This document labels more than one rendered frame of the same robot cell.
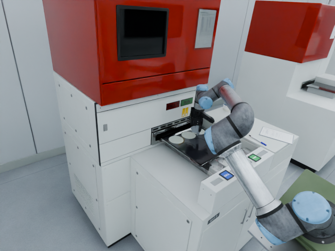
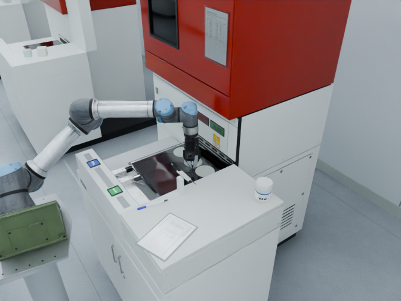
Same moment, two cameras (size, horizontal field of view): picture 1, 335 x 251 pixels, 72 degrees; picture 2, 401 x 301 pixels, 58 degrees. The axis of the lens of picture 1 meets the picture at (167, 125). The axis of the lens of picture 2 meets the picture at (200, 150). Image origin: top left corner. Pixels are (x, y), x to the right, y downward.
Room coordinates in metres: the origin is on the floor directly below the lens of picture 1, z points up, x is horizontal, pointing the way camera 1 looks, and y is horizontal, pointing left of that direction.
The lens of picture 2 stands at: (1.64, -1.71, 2.03)
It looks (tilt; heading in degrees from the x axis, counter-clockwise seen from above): 34 degrees down; 97
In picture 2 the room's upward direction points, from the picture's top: straight up
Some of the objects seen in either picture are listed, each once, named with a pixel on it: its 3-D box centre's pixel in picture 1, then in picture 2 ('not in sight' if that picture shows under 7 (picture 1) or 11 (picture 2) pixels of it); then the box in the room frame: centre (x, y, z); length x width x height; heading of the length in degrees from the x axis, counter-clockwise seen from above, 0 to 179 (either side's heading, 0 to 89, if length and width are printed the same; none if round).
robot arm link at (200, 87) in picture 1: (201, 93); (188, 114); (1.39, -0.20, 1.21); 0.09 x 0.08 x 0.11; 6
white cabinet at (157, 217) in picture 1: (207, 200); (171, 250); (1.30, -0.35, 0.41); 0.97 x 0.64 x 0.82; 132
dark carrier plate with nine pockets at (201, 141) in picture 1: (198, 142); (176, 168); (1.32, -0.22, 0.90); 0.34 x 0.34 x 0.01; 42
